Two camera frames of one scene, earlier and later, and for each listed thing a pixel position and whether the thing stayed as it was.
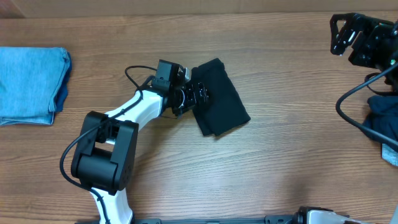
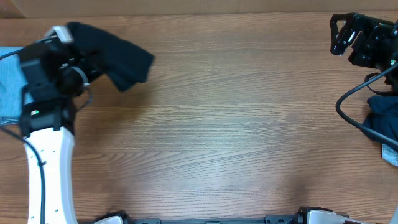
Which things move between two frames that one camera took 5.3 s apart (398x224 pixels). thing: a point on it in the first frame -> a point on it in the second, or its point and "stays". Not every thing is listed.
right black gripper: x=358 y=38 stays
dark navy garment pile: x=382 y=118 stays
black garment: x=224 y=110 -> x=125 y=63
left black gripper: x=200 y=93 -> x=76 y=65
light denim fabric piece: x=389 y=155 stays
